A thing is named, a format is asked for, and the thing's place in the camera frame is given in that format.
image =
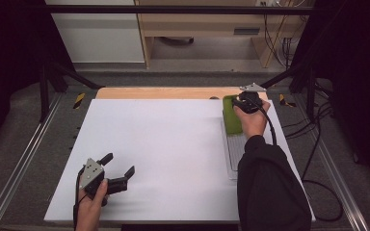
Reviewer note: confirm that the black metal stand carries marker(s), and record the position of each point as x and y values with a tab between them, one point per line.
311	93
45	93

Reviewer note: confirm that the person's right hand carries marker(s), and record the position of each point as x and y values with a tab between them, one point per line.
253	123

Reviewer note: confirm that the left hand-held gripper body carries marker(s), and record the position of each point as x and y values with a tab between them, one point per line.
93	179

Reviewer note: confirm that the white table board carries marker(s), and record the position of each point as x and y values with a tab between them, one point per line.
160	144

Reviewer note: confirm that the aluminium rail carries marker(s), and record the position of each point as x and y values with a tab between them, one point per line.
19	166
340	179

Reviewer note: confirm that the black curved object under desk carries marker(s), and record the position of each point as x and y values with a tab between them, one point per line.
178	40

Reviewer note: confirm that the wooden table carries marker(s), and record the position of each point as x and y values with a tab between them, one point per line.
160	93

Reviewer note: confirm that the white cabinet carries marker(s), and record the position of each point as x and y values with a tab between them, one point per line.
99	38

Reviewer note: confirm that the clear plastic packaging tray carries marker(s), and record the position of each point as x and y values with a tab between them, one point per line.
234	154

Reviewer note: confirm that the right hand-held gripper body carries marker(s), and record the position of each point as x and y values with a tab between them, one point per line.
250	99

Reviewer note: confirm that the black horizontal frame bar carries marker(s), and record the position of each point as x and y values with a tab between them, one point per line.
173	9

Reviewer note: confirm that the yellow black striped tape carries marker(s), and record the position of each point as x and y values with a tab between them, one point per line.
79	100
284	100

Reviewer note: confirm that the person's left hand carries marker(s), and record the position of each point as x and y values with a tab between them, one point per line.
90	208

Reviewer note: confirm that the wooden desk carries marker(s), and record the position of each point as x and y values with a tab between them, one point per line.
199	24

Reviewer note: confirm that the grey desk label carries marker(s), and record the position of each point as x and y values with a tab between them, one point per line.
246	31

